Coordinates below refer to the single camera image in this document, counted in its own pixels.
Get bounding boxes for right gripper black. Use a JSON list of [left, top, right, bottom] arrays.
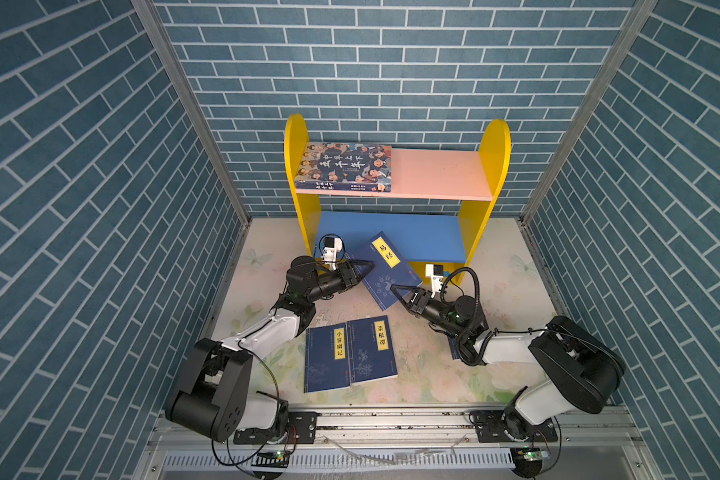
[[394, 284, 466, 341]]

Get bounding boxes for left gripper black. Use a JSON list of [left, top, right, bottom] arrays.
[[303, 262, 372, 306]]

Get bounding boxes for blue book yellow label Yijing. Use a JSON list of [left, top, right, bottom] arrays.
[[348, 232, 422, 311]]

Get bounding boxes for colourful illustrated thick book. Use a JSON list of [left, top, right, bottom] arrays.
[[294, 142, 392, 194]]

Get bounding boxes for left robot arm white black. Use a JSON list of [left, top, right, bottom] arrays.
[[164, 255, 375, 443]]

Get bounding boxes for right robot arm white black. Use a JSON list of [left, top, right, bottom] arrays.
[[390, 267, 626, 442]]

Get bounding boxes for blue book rightmost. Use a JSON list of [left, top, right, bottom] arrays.
[[447, 337, 461, 361]]

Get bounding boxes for floral table mat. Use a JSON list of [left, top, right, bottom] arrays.
[[211, 218, 556, 405]]

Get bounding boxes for yellow shelf with coloured boards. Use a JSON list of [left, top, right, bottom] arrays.
[[290, 119, 512, 273]]

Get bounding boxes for blue book leftmost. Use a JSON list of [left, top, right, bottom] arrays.
[[304, 323, 350, 393]]

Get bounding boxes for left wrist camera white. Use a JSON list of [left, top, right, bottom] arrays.
[[318, 234, 344, 271]]

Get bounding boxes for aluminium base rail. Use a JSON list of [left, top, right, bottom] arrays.
[[134, 404, 660, 479]]

